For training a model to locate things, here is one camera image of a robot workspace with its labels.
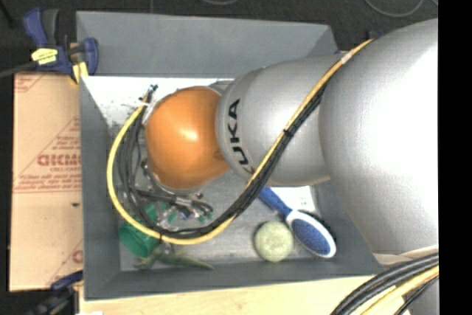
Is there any green plastic cup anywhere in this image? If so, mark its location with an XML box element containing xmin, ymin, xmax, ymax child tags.
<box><xmin>118</xmin><ymin>220</ymin><xmax>162</xmax><ymax>258</ymax></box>

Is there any green toy lizard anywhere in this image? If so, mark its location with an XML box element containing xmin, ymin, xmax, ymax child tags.
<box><xmin>133</xmin><ymin>245</ymin><xmax>215</xmax><ymax>271</ymax></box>

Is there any pale green ball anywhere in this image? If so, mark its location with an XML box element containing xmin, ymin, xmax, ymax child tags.
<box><xmin>253</xmin><ymin>220</ymin><xmax>295</xmax><ymax>263</ymax></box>

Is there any white flat packet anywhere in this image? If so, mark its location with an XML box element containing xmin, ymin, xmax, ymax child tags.
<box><xmin>271</xmin><ymin>185</ymin><xmax>319</xmax><ymax>215</ymax></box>

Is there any brown cardboard board, red print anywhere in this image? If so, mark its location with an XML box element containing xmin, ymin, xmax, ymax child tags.
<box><xmin>7</xmin><ymin>70</ymin><xmax>86</xmax><ymax>293</ymax></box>

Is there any blue and white brush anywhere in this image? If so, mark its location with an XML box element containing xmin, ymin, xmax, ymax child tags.
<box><xmin>257</xmin><ymin>187</ymin><xmax>338</xmax><ymax>260</ymax></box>

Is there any grey metal bin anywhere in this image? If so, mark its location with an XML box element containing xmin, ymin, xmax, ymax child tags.
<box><xmin>75</xmin><ymin>10</ymin><xmax>385</xmax><ymax>300</ymax></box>

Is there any black cylinder on white bracket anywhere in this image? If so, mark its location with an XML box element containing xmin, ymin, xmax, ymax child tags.
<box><xmin>139</xmin><ymin>83</ymin><xmax>160</xmax><ymax>111</ymax></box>

